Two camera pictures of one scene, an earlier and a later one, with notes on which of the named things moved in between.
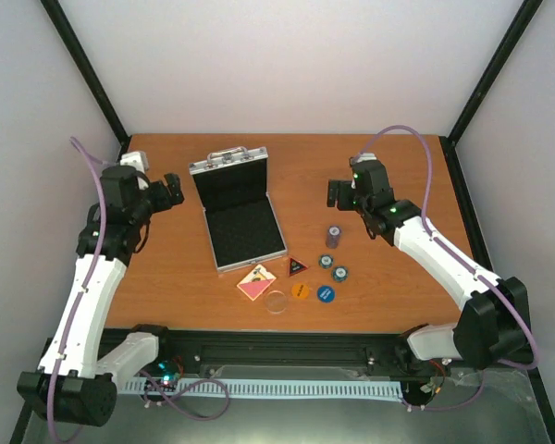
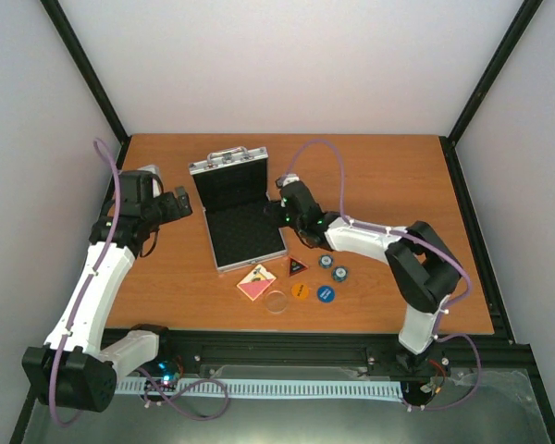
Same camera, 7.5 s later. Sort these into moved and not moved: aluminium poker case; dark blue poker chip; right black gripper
Moved: right black gripper
Not moved: dark blue poker chip; aluminium poker case
